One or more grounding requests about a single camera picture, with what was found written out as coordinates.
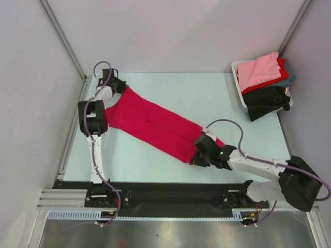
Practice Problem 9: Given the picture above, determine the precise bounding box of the left aluminium corner post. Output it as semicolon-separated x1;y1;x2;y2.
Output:
37;0;87;81

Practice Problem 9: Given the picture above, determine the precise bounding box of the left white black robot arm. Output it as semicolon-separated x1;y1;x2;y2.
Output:
78;69;127;207

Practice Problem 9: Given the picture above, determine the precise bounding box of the red t shirt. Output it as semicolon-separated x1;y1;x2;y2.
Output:
237;57;290;95

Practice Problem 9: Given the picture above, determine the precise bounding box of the black t shirt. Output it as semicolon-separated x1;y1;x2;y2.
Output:
243;86;291;121

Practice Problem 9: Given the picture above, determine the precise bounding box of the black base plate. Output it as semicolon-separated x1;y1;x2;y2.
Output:
51;180;303;218

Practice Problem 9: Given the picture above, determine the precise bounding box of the aluminium corner post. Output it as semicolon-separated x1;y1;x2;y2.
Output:
37;0;87;81
278;0;314;56

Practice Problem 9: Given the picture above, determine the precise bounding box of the white plastic tray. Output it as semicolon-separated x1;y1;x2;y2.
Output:
231;60;293;114

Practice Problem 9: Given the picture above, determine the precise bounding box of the magenta t shirt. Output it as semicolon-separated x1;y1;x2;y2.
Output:
105;86;225;166

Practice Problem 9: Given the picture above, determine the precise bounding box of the grey blue t shirt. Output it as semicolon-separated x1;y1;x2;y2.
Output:
276;60;296;88

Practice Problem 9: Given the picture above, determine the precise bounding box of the pink t shirt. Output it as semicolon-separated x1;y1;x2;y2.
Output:
237;52;281;92

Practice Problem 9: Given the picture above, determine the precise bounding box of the left side aluminium rail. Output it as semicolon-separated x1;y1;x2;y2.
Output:
55;75;92;181

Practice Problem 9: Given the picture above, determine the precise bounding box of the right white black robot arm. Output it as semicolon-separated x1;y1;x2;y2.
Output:
193;133;322;212

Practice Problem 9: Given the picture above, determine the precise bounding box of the white slotted cable duct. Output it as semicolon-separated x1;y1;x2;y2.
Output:
48;210;256;222

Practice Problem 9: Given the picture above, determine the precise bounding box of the right aluminium corner post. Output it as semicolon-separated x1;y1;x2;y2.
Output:
278;0;314;56

